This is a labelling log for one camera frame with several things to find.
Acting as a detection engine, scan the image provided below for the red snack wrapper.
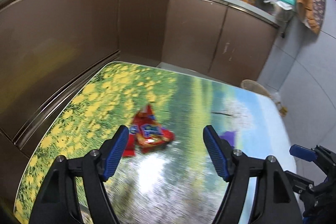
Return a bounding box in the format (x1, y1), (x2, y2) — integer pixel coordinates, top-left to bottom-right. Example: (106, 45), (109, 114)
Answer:
(122, 104), (175, 157)

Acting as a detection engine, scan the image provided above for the right blue white gloved hand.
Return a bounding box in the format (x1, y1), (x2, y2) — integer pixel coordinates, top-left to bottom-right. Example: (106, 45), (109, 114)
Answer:
(303, 210), (336, 224)

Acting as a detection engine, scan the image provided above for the beige lined waste basket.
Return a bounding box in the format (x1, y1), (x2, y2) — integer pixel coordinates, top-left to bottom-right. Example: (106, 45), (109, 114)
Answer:
(240, 80), (272, 98)

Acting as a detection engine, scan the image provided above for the purple wrapper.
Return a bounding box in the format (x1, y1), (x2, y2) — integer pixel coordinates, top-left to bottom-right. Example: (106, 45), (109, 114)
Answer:
(219, 131), (237, 148)

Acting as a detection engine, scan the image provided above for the cooking oil bottle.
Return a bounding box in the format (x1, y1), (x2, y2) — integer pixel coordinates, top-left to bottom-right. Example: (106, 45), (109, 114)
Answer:
(271, 93), (288, 117)

